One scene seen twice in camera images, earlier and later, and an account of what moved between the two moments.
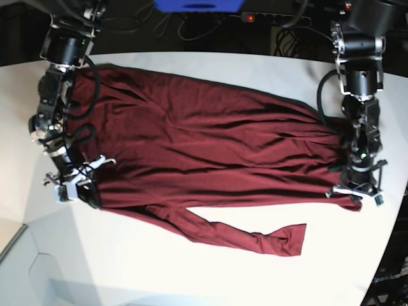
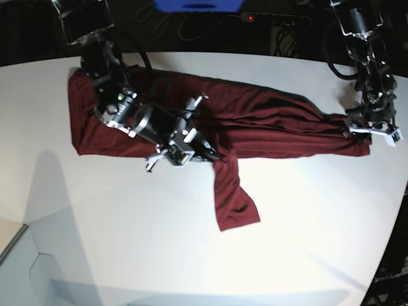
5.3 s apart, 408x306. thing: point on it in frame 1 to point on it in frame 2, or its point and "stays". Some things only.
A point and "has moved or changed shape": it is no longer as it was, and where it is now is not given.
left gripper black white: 67,174 to 169,130
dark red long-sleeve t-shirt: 164,144 has moved or changed shape
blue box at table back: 197,6 stays
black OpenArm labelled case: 391,287 stays
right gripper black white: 361,182 to 378,120
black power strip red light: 275,18 stays
